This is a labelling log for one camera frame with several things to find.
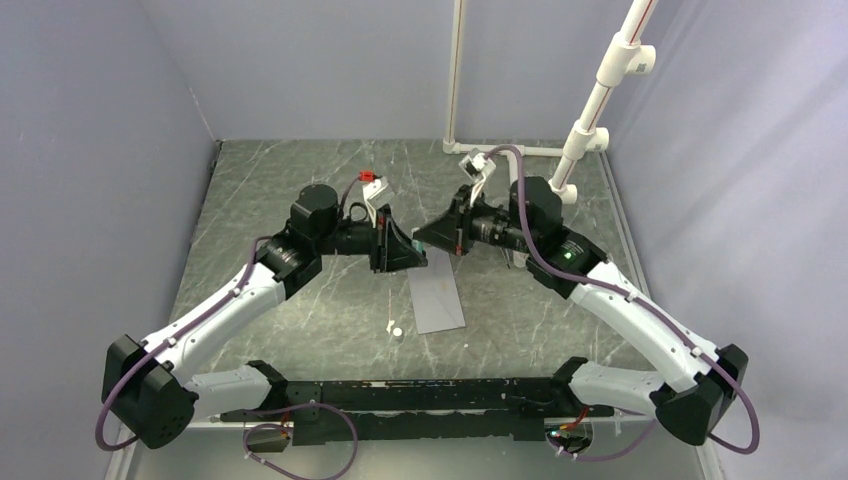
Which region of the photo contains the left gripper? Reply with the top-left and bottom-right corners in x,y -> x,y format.
316,204 -> 428,274

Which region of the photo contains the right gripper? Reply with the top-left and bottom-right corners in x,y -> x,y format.
414,185 -> 536,258

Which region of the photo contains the grey envelope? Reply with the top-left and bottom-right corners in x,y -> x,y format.
407,248 -> 466,335

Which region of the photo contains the green glue stick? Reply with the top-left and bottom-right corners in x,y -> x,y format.
412,240 -> 426,256

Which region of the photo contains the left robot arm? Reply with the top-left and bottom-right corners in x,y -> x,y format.
95,177 -> 428,451

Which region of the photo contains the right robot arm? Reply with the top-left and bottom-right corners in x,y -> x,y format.
413,176 -> 748,446

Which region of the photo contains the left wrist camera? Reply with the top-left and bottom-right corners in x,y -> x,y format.
357,170 -> 396,223

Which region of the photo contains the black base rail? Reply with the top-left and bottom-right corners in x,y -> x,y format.
220,377 -> 614,446

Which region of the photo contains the white PVC pipe frame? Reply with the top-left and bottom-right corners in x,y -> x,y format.
442,0 -> 658,203

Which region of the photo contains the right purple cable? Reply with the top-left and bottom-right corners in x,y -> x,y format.
483,144 -> 762,464

